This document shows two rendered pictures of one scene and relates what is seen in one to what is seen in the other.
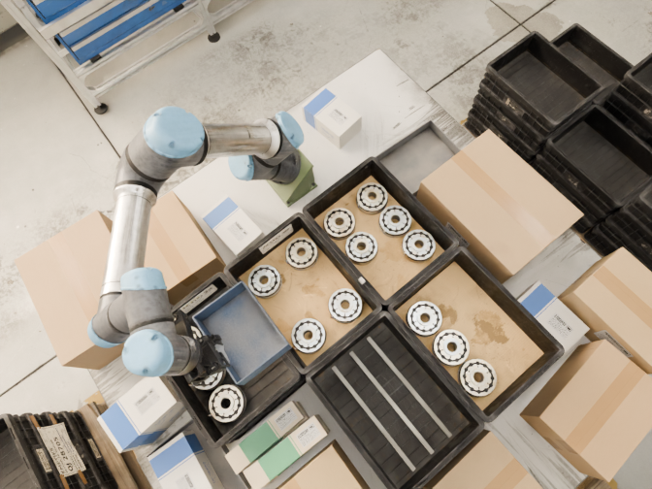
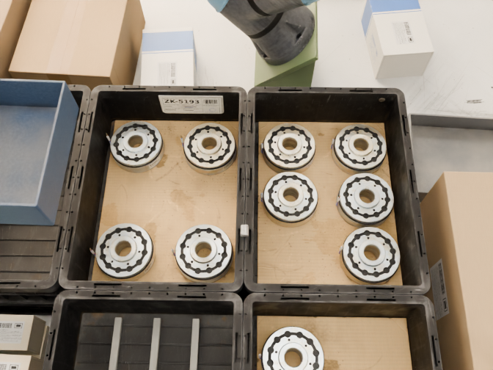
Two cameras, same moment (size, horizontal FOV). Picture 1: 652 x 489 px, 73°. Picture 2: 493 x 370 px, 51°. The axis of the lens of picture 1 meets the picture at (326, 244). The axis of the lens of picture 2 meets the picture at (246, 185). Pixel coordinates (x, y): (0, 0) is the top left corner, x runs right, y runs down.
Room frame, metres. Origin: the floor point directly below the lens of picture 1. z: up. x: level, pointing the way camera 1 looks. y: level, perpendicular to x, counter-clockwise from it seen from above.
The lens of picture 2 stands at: (0.05, -0.24, 1.75)
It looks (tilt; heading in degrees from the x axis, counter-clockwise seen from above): 64 degrees down; 30
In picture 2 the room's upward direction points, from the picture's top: 1 degrees counter-clockwise
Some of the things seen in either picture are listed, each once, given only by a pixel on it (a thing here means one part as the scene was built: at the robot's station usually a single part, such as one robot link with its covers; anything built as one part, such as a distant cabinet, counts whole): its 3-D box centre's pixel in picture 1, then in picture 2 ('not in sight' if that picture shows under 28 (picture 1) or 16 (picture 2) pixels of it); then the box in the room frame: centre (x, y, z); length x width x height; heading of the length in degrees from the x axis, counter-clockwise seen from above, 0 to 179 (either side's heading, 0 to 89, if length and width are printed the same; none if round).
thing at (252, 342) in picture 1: (243, 332); (8, 150); (0.20, 0.24, 1.10); 0.20 x 0.15 x 0.07; 27
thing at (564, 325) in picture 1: (544, 319); not in sight; (0.12, -0.63, 0.75); 0.20 x 0.12 x 0.09; 30
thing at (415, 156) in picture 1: (418, 160); (469, 160); (0.77, -0.40, 0.73); 0.27 x 0.20 x 0.05; 115
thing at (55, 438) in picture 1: (61, 448); not in sight; (0.03, 1.14, 0.41); 0.31 x 0.02 x 0.16; 27
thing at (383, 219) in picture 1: (395, 219); (366, 197); (0.50, -0.23, 0.86); 0.10 x 0.10 x 0.01
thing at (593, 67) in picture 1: (575, 78); not in sight; (1.29, -1.41, 0.26); 0.40 x 0.30 x 0.23; 27
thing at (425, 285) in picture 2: (377, 227); (330, 183); (0.47, -0.17, 0.92); 0.40 x 0.30 x 0.02; 28
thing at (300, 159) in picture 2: (339, 222); (289, 145); (0.53, -0.06, 0.86); 0.10 x 0.10 x 0.01
